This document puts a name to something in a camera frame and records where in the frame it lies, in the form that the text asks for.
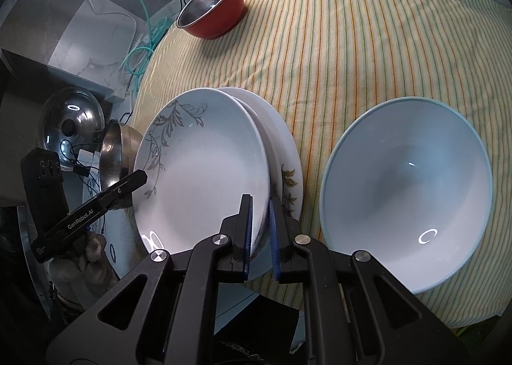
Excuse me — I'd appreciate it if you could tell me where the plain steel bowl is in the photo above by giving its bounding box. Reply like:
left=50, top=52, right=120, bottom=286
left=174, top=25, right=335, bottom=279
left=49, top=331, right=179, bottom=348
left=98, top=119, right=145, bottom=211

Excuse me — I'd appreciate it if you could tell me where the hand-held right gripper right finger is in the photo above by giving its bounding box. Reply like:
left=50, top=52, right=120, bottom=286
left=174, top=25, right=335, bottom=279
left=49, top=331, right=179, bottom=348
left=270, top=197, right=468, bottom=365

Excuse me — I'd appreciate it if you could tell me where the steel pot lid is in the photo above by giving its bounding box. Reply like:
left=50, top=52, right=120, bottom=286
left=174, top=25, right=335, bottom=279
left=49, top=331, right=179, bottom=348
left=40, top=87, right=105, bottom=171

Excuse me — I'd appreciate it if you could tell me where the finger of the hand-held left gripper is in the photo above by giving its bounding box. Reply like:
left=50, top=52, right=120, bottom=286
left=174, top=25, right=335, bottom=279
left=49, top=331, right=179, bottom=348
left=100, top=170, right=148, bottom=209

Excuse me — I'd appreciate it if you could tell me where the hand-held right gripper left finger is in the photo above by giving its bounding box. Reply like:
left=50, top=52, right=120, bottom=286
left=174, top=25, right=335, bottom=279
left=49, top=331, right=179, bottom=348
left=48, top=194, right=254, bottom=365

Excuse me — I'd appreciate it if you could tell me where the yellow striped cloth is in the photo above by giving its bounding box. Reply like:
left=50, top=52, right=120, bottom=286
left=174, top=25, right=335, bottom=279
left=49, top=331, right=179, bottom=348
left=132, top=0, right=512, bottom=329

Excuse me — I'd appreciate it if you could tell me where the teal cable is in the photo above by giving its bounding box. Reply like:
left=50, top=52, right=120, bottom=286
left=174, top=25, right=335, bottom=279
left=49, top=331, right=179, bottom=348
left=56, top=0, right=169, bottom=82

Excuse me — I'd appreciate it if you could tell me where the person's left hand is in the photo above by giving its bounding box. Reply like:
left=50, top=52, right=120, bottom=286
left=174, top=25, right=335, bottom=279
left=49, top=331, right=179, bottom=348
left=50, top=229, right=118, bottom=304

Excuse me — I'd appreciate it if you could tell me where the red steel bowl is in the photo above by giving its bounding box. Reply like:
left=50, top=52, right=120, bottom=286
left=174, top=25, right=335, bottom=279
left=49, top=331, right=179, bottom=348
left=176, top=0, right=245, bottom=39

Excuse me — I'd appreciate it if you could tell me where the large pink floral plate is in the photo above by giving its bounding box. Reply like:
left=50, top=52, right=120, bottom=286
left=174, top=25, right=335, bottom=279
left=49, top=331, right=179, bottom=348
left=218, top=87, right=302, bottom=247

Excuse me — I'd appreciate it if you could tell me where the white plate with leaf print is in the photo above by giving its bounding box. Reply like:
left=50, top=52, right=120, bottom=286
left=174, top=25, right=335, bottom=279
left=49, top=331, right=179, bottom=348
left=132, top=87, right=270, bottom=259

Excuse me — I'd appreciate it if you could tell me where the light blue bowl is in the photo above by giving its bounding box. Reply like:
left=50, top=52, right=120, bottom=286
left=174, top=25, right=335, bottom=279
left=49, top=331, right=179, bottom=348
left=320, top=97, right=493, bottom=296

